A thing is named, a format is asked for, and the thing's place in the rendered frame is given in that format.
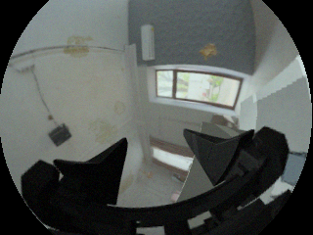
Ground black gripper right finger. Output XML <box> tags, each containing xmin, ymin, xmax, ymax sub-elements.
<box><xmin>184</xmin><ymin>129</ymin><xmax>254</xmax><ymax>185</ymax></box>

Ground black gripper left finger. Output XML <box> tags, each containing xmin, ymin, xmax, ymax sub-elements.
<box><xmin>54</xmin><ymin>137</ymin><xmax>128</xmax><ymax>206</ymax></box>

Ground grey flat panel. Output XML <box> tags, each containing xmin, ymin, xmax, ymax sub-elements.
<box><xmin>175</xmin><ymin>121</ymin><xmax>246</xmax><ymax>230</ymax></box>

